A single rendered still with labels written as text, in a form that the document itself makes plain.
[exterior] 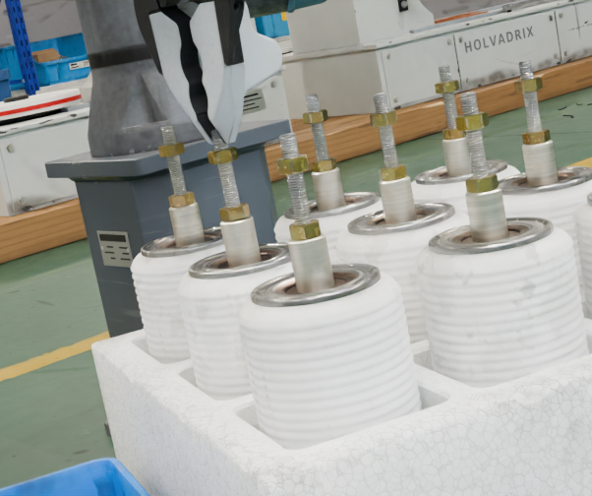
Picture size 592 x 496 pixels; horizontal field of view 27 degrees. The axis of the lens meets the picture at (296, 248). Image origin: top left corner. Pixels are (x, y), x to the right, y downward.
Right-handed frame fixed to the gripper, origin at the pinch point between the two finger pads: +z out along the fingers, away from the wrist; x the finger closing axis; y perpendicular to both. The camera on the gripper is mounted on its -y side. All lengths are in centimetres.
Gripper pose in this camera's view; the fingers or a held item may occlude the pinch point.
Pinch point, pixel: (209, 126)
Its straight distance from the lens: 80.0
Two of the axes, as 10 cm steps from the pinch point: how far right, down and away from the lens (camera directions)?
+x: -6.9, -0.1, 7.2
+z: 1.9, 9.6, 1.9
